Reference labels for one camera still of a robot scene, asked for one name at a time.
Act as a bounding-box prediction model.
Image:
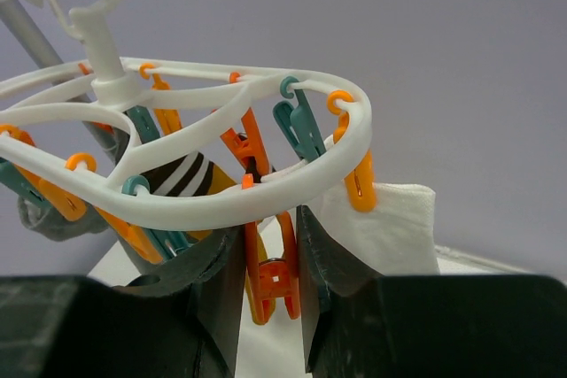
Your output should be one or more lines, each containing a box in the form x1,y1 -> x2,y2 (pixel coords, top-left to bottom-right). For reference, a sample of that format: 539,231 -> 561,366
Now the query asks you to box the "white sock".
297,181 -> 439,276

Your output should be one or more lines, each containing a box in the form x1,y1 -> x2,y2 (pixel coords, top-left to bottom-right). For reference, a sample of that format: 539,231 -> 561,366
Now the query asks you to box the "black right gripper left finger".
1,227 -> 245,377

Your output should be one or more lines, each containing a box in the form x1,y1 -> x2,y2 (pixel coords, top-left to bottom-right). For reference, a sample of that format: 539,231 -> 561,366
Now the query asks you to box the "orange clip holding sock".
241,173 -> 302,326

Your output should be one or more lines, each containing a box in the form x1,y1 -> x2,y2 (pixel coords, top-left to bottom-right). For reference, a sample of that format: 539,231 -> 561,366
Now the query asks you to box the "grey sock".
16,129 -> 134,243

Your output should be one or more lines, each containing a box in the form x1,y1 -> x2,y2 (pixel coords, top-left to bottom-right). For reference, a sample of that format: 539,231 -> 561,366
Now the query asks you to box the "white clip hanger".
1,0 -> 377,231

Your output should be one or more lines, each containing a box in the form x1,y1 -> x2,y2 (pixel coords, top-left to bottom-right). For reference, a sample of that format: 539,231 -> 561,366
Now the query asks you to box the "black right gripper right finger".
296,205 -> 566,377

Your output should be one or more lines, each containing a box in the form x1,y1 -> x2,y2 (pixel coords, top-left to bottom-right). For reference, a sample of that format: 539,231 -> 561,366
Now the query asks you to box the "white clothes rack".
0,0 -> 116,162

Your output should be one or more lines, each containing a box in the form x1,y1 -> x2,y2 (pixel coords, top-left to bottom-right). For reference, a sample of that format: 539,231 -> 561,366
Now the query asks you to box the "teal clip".
272,75 -> 326,162

